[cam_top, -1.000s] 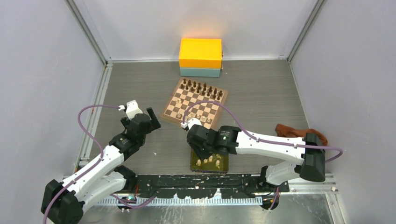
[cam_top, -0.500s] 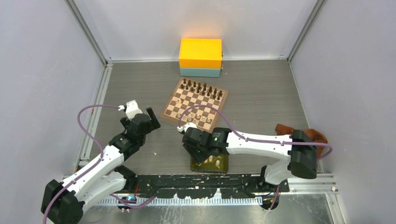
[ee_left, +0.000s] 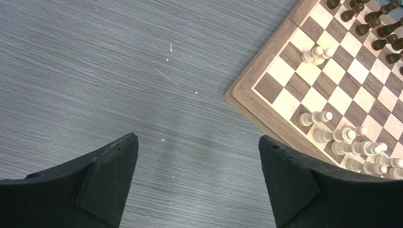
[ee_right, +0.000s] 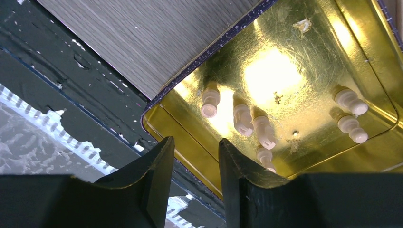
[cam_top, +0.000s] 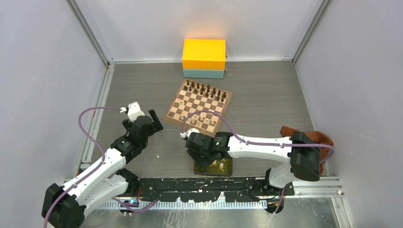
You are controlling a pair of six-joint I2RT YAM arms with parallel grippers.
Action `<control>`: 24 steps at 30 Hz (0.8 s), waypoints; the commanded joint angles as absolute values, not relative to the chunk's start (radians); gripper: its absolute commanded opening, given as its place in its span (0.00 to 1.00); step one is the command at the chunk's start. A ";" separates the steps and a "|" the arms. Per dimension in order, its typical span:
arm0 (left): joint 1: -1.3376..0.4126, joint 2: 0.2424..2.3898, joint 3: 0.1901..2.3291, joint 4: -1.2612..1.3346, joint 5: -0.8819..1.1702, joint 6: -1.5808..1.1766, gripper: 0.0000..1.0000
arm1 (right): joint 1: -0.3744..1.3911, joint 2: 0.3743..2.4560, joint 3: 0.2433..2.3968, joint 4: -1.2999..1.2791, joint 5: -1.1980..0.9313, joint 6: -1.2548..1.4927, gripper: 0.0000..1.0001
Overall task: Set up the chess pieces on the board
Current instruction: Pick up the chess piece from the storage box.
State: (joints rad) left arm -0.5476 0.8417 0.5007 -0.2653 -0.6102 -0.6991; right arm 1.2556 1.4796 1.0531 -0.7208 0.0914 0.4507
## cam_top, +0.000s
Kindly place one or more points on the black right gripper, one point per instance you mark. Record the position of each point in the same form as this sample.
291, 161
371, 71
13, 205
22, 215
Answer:
203, 164

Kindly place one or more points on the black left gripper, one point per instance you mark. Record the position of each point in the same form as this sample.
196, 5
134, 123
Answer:
156, 126

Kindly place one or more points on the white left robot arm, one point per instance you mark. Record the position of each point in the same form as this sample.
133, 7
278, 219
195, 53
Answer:
67, 205

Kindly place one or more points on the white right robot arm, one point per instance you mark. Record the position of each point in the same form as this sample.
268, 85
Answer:
298, 155

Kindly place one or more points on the wooden chess board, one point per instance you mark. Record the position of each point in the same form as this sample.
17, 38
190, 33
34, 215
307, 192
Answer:
193, 103

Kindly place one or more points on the yellow metal tray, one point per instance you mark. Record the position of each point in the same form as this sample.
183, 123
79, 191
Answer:
222, 168

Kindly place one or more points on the teal plastic box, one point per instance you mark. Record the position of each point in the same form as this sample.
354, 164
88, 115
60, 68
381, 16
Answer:
203, 73

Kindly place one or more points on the yellow plastic box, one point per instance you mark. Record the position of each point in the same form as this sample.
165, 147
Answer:
209, 54

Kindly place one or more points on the brown cloth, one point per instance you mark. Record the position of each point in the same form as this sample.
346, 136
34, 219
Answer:
317, 137

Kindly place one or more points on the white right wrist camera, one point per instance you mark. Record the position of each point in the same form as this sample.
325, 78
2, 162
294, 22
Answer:
185, 135

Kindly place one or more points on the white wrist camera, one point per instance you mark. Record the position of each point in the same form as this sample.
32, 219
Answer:
133, 111
185, 135

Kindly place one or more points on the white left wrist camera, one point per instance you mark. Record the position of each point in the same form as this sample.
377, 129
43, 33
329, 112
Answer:
133, 111

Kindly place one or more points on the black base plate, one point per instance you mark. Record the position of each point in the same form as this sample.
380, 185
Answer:
235, 189

